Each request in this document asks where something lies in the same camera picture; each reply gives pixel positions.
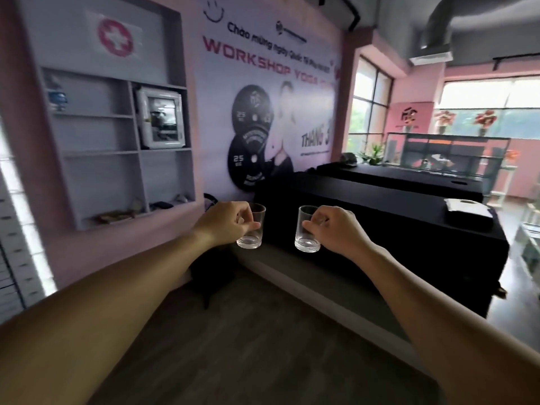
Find person's left forearm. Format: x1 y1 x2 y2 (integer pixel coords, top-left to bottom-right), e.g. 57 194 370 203
0 231 212 405

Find black covered long table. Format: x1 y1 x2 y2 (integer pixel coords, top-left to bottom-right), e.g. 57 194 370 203
253 170 510 319
314 161 486 204

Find clear drinking glass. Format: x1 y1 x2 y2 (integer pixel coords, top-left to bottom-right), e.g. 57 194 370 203
236 203 267 249
294 205 322 253

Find black track light rail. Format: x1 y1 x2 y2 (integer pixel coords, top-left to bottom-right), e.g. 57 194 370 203
493 50 540 72

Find small items on shelf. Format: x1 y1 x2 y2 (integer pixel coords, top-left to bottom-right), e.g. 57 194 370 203
95 194 190 225

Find black chair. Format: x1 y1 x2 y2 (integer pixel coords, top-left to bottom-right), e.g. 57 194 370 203
189 193 241 310

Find blue water bottle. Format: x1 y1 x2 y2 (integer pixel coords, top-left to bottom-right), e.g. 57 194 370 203
46 76 68 113

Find wide window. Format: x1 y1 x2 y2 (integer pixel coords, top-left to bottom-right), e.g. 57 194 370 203
435 78 540 140

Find glass display cabinet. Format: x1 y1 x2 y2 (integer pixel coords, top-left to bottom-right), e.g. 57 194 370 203
385 132 511 194

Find white and black box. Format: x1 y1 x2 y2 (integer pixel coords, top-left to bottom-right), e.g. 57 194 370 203
444 198 495 232

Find grey wall shelf unit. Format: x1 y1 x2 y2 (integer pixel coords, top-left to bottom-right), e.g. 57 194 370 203
17 0 198 231

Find green potted plant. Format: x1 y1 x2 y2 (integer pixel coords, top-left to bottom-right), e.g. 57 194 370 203
358 142 386 167

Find person's right hand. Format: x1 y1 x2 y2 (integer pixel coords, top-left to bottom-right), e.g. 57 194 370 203
302 206 374 261

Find black framed window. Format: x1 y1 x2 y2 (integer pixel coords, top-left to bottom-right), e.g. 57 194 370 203
345 57 395 158

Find person's left hand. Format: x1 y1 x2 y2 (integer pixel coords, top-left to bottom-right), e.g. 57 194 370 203
195 201 261 247

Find person's right forearm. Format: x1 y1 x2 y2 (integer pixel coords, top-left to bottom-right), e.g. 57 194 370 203
354 244 540 405

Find white first aid box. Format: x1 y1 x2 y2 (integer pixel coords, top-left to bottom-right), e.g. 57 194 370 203
85 11 145 60

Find grey ceiling air duct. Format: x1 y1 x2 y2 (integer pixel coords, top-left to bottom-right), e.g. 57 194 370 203
408 0 460 66

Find pink logo sign board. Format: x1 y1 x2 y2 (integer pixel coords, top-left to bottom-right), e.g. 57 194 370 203
389 101 435 134

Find large printed wall banner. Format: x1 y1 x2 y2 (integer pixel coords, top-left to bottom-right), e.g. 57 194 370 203
192 0 343 203

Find red flower vase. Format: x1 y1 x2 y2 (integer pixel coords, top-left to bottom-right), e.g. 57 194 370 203
435 110 456 135
473 109 498 137

